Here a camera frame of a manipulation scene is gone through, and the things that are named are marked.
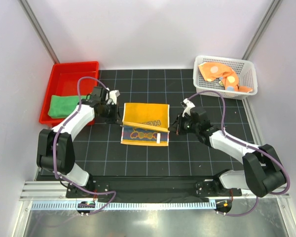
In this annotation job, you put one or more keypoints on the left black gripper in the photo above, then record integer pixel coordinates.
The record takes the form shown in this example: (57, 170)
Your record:
(115, 118)

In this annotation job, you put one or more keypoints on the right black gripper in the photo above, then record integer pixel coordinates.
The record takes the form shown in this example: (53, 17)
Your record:
(179, 122)

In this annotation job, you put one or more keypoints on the blue yellow patterned towel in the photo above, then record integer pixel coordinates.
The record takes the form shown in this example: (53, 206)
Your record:
(145, 124)

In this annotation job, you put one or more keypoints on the green microfiber towel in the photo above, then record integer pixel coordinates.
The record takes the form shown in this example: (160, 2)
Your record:
(62, 106)

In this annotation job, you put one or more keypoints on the orange towel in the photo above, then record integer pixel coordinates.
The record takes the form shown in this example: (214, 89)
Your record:
(211, 71)

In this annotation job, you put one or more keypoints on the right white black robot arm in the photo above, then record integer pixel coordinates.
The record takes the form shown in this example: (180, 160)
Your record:
(262, 170)

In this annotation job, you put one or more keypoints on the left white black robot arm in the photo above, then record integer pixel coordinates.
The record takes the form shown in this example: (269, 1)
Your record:
(55, 150)

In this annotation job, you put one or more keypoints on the black grid mat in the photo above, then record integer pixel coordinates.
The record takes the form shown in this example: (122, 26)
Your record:
(98, 149)

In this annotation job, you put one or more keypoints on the red plastic tray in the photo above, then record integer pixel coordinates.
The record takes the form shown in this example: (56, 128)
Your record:
(63, 82)

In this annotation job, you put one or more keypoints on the white perforated plastic basket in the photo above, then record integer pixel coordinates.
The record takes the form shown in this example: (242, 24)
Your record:
(244, 69)

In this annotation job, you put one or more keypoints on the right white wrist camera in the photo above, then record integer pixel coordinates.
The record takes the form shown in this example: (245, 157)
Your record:
(187, 106)

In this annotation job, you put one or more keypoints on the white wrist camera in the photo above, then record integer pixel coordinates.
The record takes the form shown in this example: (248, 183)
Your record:
(187, 106)
(112, 97)

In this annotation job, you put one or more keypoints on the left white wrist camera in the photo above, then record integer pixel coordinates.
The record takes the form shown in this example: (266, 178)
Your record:
(112, 97)

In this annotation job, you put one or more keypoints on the aluminium frame rail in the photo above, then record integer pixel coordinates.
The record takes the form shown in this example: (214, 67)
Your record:
(48, 190)

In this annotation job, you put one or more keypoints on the slotted grey cable duct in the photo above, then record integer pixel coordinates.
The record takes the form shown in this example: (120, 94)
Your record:
(79, 205)

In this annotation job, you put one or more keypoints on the left aluminium corner post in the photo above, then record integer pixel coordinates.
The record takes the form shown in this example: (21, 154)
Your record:
(38, 29)

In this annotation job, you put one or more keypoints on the aluminium corner post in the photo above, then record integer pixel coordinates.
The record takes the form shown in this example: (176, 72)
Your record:
(270, 13)
(38, 29)

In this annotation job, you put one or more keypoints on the right aluminium corner post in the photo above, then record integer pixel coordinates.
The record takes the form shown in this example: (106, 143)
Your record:
(270, 13)

